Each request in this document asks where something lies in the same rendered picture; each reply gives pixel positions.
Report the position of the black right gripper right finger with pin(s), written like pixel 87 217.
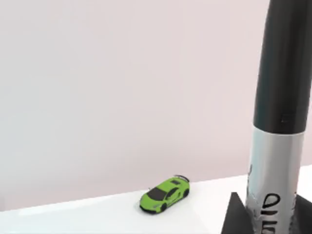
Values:
pixel 302 217

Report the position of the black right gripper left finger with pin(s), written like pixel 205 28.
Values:
pixel 235 217

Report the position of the silver marker with black cap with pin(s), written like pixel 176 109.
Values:
pixel 278 122

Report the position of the green toy sports car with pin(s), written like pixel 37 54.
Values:
pixel 164 195

